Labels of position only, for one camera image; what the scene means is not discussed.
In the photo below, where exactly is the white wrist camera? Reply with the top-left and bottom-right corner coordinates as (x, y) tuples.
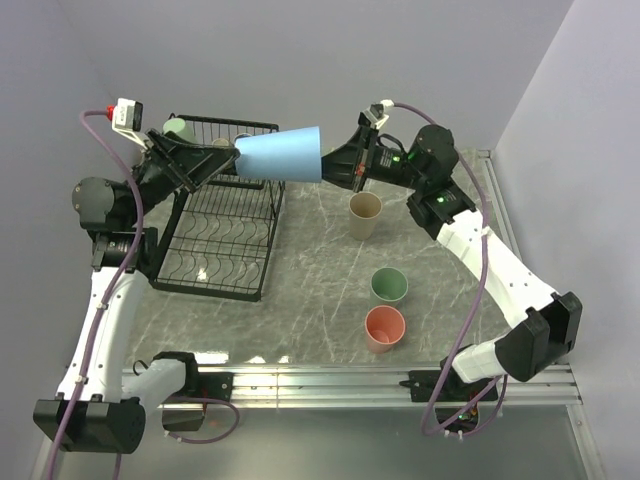
(363, 99), (394, 130)
(106, 98), (149, 152)

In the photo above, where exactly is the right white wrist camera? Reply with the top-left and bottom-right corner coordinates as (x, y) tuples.
(363, 99), (394, 130)

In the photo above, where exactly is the olive ceramic mug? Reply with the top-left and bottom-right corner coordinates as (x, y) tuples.
(212, 138), (230, 147)

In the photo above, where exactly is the blue plastic cup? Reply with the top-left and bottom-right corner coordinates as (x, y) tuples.
(235, 126), (322, 183)

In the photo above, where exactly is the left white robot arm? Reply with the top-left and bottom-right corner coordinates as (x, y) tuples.
(33, 127), (240, 462)

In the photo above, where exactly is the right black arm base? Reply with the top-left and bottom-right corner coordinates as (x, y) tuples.
(408, 370), (455, 403)

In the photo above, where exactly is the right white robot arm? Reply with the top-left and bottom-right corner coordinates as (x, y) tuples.
(322, 113), (583, 400)

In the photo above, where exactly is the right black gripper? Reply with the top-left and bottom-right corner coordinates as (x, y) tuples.
(306, 125), (426, 194)

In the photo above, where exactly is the large green plastic cup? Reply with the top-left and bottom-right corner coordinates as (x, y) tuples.
(370, 267), (409, 307)

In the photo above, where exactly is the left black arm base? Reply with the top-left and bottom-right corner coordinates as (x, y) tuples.
(192, 372), (234, 402)

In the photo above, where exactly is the small green plastic cup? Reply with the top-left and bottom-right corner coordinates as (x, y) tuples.
(163, 117), (197, 144)

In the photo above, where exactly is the black wire dish rack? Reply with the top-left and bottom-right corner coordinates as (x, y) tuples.
(149, 113), (285, 305)

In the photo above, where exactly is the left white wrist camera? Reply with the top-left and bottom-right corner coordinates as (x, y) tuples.
(106, 98), (149, 152)

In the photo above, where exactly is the pink plastic cup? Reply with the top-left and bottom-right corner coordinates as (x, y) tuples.
(364, 305), (406, 354)

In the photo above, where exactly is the aluminium mounting rail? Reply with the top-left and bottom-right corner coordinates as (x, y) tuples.
(202, 365), (582, 409)

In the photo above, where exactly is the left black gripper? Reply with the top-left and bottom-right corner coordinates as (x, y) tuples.
(123, 127), (242, 227)

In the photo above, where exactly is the beige plastic cup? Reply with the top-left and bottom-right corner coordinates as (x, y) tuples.
(349, 191), (382, 241)

